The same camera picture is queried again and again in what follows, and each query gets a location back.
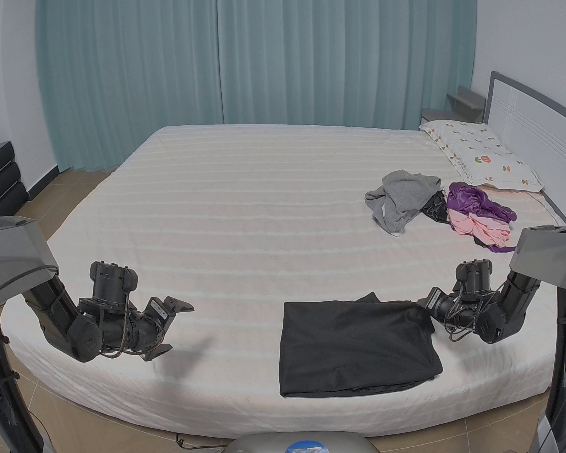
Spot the black T-shirt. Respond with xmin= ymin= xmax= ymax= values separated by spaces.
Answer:
xmin=278 ymin=292 xmax=443 ymax=398

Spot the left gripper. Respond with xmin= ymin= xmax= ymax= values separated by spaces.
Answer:
xmin=123 ymin=297 xmax=195 ymax=362

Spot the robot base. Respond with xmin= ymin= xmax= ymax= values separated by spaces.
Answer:
xmin=222 ymin=432 xmax=373 ymax=453

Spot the blue-green curtain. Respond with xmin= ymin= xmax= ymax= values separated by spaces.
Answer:
xmin=217 ymin=0 xmax=477 ymax=131
xmin=35 ymin=0 xmax=225 ymax=173

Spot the pink garment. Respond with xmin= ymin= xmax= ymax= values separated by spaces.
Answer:
xmin=448 ymin=210 xmax=511 ymax=248

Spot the black cable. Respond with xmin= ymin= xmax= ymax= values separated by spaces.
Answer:
xmin=175 ymin=433 xmax=227 ymax=452

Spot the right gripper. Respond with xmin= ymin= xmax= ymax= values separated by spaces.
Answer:
xmin=419 ymin=287 xmax=458 ymax=323

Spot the bed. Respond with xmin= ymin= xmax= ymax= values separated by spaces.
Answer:
xmin=2 ymin=70 xmax=566 ymax=440

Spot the grey bedside table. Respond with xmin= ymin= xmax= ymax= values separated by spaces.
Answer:
xmin=421 ymin=85 xmax=486 ymax=122

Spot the white printed pillow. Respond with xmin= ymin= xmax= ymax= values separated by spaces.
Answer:
xmin=419 ymin=120 xmax=544 ymax=192

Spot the purple garment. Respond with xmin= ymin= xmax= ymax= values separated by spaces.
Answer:
xmin=446 ymin=182 xmax=519 ymax=254

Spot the black garment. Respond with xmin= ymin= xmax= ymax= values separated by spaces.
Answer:
xmin=421 ymin=191 xmax=451 ymax=225

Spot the black chest of drawers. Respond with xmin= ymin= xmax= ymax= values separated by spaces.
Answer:
xmin=0 ymin=141 xmax=29 ymax=221

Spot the grey garment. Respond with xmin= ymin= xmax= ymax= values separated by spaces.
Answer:
xmin=364 ymin=170 xmax=441 ymax=237

